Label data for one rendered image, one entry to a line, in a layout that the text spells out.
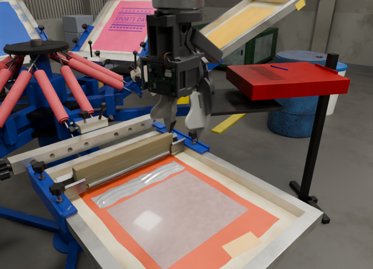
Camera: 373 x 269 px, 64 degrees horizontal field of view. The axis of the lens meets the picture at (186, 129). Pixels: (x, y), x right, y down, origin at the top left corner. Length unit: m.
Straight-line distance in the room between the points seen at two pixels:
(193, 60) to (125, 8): 2.33
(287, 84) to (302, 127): 1.91
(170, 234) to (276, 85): 1.12
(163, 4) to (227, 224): 0.68
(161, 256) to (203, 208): 0.22
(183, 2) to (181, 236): 0.65
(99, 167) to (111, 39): 1.57
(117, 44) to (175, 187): 1.55
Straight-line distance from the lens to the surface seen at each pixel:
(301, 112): 3.57
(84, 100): 1.52
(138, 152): 1.13
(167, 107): 0.53
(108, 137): 1.31
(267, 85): 1.73
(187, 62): 0.44
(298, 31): 7.68
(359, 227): 2.63
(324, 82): 1.91
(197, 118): 0.48
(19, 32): 2.70
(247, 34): 1.54
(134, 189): 1.07
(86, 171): 1.05
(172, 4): 0.43
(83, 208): 1.04
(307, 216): 0.97
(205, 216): 0.96
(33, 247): 2.41
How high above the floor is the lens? 1.59
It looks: 26 degrees down
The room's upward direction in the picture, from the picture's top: straight up
